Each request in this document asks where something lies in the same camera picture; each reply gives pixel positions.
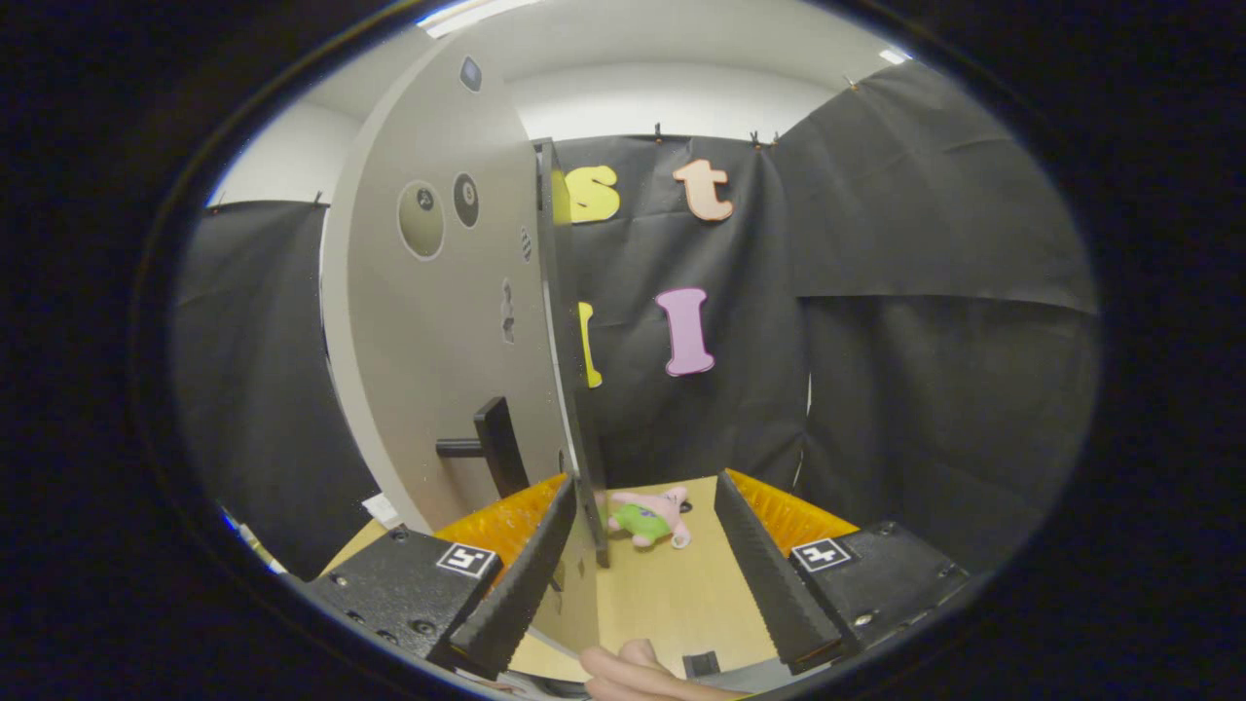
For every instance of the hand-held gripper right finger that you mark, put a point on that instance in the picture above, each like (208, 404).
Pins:
(769, 584)

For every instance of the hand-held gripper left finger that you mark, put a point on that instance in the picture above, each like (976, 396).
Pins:
(521, 584)

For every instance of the grey shoe cabinet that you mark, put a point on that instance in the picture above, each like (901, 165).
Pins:
(569, 370)

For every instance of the pink and green plush toy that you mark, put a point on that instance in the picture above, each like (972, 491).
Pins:
(642, 521)

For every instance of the black backdrop cloth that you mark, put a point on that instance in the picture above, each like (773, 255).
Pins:
(876, 370)

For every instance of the small ceiling light panel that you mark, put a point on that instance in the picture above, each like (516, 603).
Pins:
(894, 56)

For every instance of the long ceiling light panel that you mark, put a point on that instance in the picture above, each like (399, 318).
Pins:
(472, 15)

